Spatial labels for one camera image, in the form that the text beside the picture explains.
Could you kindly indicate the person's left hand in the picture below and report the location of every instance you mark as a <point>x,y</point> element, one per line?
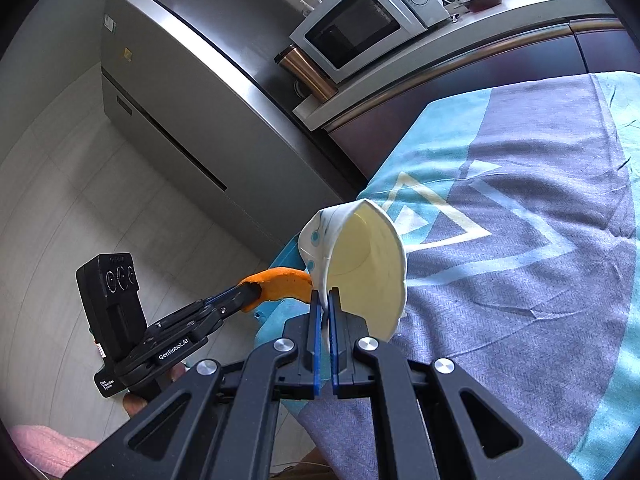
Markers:
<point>135,405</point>

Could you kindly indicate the copper thermos mug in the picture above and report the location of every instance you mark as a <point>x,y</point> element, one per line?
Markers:
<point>310,72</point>

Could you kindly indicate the dark food container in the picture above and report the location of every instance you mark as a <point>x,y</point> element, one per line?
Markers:
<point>482,2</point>

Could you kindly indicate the blue grey printed tablecloth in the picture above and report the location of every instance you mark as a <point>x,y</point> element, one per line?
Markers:
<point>500,260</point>

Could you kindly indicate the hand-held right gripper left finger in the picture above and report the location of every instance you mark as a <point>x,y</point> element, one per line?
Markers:
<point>314,345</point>

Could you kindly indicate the orange peel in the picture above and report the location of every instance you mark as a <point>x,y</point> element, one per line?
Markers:
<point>280,280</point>

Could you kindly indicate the brown kitchen base cabinet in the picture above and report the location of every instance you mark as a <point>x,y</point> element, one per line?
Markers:
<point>450,85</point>

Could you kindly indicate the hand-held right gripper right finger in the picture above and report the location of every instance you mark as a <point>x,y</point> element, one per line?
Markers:
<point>334,350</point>

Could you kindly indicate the grey steel refrigerator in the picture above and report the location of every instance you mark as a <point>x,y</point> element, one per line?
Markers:
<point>200,85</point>

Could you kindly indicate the white paper cup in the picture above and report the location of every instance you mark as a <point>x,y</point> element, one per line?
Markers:
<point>365,260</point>

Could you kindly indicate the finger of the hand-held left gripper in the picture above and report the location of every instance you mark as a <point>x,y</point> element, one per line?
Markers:
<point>237,306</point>
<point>220,296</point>

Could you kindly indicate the white microwave oven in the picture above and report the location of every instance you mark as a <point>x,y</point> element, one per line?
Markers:
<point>350,25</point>

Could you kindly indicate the pink clothing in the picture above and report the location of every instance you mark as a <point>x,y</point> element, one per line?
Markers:
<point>45,447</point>

